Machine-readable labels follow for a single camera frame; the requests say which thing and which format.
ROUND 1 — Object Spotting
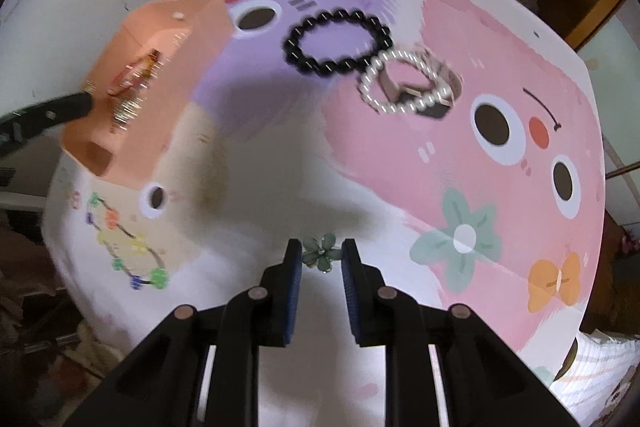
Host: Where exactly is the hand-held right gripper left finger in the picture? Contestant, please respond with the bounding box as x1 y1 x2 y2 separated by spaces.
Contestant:
87 238 304 427

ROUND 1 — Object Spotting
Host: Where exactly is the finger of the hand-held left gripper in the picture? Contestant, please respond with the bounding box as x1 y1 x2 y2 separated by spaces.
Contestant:
0 91 95 158
87 238 304 427

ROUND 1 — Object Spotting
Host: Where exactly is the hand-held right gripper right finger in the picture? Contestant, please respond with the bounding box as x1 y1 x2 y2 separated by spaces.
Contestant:
341 238 583 427

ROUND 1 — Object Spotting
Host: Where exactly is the green flower hair clip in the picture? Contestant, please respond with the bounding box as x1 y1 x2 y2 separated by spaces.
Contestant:
301 233 341 276

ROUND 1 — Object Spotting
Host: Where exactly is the gold ornate hair comb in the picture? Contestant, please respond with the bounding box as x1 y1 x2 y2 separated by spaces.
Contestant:
82 79 146 134

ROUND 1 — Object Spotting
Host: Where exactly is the red string bracelet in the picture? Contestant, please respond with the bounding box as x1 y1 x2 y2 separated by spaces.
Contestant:
105 49 164 98

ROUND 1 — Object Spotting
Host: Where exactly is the pink box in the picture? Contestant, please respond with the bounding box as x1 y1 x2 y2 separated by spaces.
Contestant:
60 0 234 188

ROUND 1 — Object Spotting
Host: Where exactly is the cartoon printed tablecloth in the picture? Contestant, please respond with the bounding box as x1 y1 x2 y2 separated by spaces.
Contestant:
42 0 609 408

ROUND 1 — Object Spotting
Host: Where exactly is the white printed blanket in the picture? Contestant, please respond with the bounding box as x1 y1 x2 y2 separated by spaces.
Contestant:
547 329 640 427

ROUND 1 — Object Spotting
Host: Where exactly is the pale blue wardrobe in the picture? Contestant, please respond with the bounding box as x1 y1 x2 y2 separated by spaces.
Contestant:
577 2 640 228

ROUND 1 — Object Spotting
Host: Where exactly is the white pearl bracelet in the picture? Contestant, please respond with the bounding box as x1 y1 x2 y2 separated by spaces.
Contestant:
357 49 454 116

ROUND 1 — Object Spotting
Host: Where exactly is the pink strap watch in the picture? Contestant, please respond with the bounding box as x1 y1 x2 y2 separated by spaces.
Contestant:
377 49 463 120

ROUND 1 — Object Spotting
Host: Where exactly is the black bead bracelet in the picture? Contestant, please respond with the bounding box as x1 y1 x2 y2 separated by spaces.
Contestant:
282 9 392 78

